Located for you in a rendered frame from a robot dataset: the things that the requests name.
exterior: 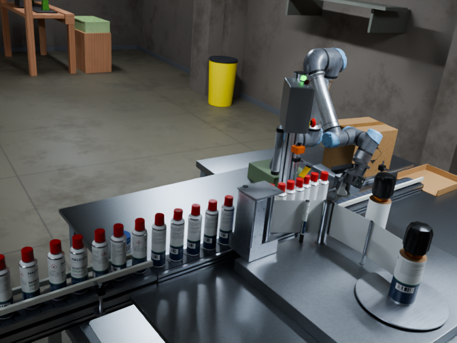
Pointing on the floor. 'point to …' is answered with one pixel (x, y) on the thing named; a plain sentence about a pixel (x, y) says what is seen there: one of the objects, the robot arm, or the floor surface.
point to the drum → (222, 80)
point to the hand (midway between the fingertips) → (335, 197)
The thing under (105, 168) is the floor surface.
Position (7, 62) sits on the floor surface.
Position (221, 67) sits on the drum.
